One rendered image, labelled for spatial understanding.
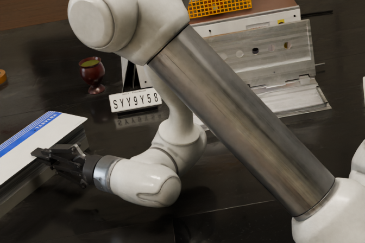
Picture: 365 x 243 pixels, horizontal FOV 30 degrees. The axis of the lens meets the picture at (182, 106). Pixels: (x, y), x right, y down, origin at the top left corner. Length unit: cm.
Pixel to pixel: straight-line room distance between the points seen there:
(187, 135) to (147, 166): 14
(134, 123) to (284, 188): 100
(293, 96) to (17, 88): 101
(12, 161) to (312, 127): 82
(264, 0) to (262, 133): 122
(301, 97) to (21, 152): 82
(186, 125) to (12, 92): 100
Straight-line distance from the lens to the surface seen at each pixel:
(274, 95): 207
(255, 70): 208
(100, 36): 109
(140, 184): 156
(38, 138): 192
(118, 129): 207
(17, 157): 186
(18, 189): 185
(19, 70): 265
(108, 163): 164
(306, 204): 117
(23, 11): 331
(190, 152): 165
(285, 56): 209
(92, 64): 229
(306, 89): 209
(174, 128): 163
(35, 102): 237
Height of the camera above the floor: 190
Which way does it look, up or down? 28 degrees down
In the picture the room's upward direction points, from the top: 10 degrees counter-clockwise
